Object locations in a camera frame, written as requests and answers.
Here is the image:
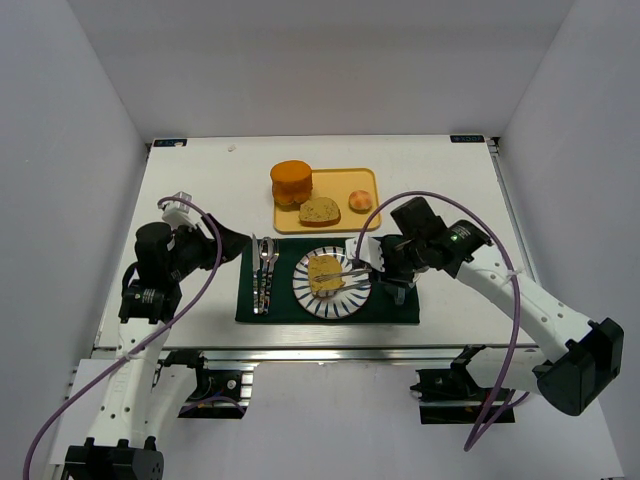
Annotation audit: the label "white blue striped plate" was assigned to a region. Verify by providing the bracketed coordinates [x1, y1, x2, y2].
[292, 246, 372, 321]

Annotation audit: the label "blue right corner label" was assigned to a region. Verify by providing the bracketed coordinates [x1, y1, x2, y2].
[449, 134, 485, 143]

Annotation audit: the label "blue corner label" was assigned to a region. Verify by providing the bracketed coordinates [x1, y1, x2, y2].
[449, 134, 485, 143]
[152, 138, 187, 148]

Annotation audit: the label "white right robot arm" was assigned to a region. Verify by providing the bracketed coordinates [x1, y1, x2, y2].
[381, 192, 624, 416]

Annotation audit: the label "green white mug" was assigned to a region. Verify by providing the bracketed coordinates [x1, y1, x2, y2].
[384, 282, 415, 306]

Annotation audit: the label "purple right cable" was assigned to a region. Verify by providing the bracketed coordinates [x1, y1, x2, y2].
[354, 191, 531, 453]

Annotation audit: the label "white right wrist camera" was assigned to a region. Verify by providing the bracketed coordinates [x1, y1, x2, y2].
[345, 235, 385, 273]

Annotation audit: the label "yellow serving tray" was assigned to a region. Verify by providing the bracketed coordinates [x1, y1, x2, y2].
[273, 168, 379, 235]

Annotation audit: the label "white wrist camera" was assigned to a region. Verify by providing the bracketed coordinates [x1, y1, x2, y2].
[345, 235, 385, 273]
[158, 191, 197, 231]

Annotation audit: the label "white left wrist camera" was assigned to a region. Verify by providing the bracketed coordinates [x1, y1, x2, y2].
[158, 191, 197, 231]

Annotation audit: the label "seeded bread slice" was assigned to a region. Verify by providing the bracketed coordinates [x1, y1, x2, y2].
[298, 197, 341, 227]
[308, 255, 345, 297]

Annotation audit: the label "metal tongs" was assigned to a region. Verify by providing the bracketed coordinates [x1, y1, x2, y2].
[307, 236, 418, 297]

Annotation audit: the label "table knife patterned handle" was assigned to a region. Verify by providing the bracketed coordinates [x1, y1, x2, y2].
[251, 235, 261, 315]

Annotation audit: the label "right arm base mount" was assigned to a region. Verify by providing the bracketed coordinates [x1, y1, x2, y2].
[409, 345, 509, 425]

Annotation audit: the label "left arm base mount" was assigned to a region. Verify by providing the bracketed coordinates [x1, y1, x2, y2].
[152, 351, 255, 420]

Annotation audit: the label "blue left corner label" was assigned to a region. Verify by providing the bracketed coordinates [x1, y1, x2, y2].
[152, 138, 187, 148]

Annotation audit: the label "dark green placemat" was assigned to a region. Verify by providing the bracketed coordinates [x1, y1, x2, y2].
[235, 237, 420, 325]

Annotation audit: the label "small round bun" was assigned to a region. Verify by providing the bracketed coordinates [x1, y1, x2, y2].
[348, 190, 373, 212]

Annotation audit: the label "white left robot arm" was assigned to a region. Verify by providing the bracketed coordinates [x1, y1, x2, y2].
[63, 214, 251, 479]

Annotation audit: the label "purple cable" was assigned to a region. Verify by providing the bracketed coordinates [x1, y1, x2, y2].
[354, 191, 531, 453]
[22, 197, 224, 480]

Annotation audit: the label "fork patterned handle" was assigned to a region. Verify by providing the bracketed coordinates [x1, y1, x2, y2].
[264, 239, 280, 314]

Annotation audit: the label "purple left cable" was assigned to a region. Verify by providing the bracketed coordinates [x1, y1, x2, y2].
[22, 197, 224, 480]

